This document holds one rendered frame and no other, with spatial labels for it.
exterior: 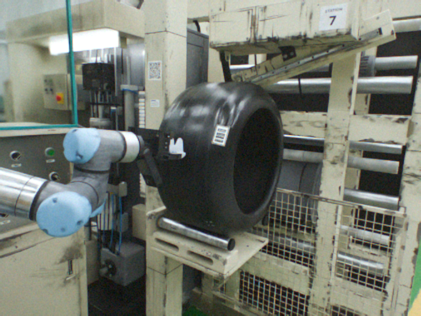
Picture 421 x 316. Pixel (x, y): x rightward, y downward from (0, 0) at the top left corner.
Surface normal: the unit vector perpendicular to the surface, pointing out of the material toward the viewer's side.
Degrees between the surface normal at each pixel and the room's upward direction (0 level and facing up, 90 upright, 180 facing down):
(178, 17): 90
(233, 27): 90
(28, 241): 90
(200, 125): 60
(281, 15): 90
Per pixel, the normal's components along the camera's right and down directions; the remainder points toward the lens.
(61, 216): 0.15, 0.19
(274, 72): -0.56, 0.14
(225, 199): 0.72, 0.22
